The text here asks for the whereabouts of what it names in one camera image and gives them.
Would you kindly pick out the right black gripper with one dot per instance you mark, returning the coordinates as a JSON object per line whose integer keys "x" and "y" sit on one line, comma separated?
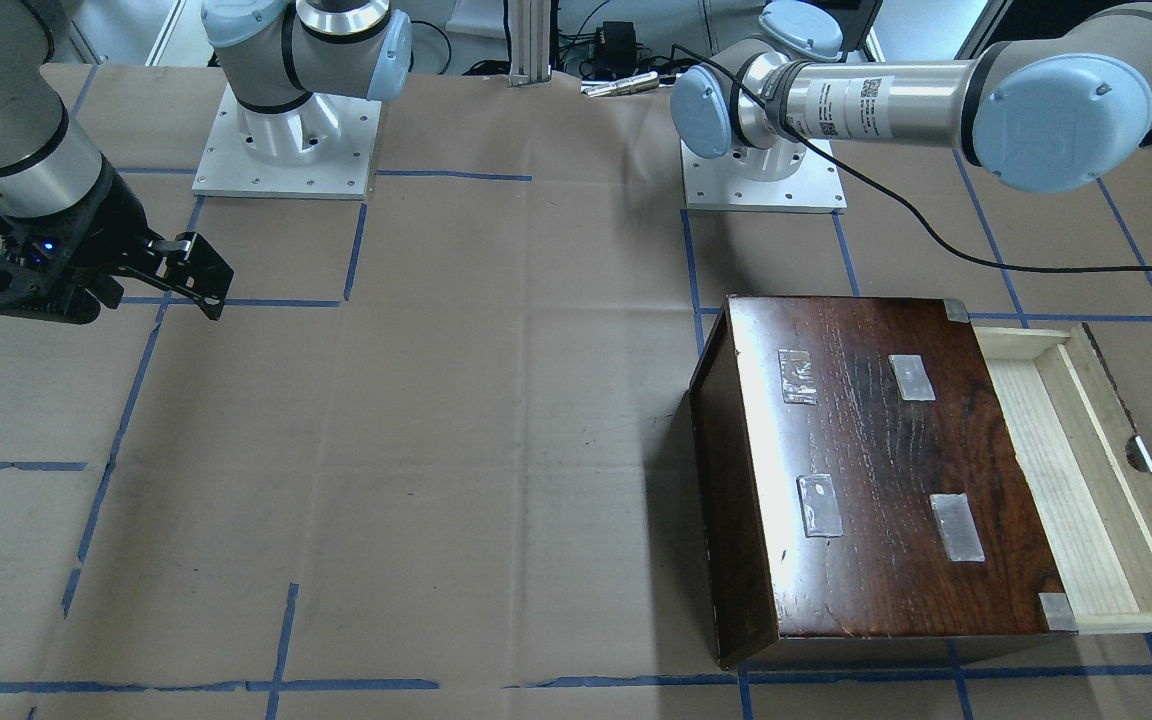
{"x": 109, "y": 228}

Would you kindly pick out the light wood drawer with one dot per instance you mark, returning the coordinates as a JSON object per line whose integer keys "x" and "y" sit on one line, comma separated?
{"x": 1087, "y": 470}

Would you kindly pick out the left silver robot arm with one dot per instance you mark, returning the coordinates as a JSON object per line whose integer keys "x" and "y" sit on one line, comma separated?
{"x": 1045, "y": 115}

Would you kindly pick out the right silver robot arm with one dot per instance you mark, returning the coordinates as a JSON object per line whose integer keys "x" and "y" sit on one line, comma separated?
{"x": 275, "y": 55}

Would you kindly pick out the dark wooden drawer cabinet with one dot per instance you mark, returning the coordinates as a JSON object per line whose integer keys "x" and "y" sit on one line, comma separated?
{"x": 863, "y": 504}

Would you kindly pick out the arm square base plate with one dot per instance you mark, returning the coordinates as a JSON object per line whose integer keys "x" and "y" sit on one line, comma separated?
{"x": 322, "y": 150}
{"x": 786, "y": 178}

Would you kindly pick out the aluminium frame post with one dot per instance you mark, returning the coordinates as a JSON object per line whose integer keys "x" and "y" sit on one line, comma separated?
{"x": 530, "y": 35}

